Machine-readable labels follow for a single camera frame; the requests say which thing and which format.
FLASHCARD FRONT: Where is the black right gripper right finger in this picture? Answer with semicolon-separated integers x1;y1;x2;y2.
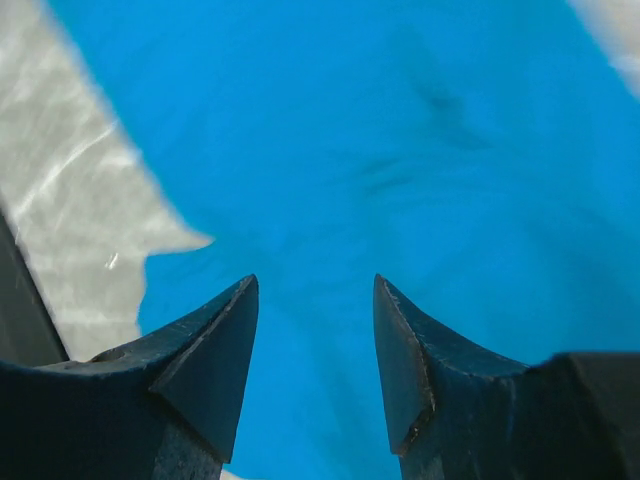
373;277;639;479

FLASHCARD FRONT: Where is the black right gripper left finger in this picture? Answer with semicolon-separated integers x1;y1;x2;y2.
1;275;259;479

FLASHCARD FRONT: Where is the blue t-shirt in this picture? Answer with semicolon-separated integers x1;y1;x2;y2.
50;0;639;479

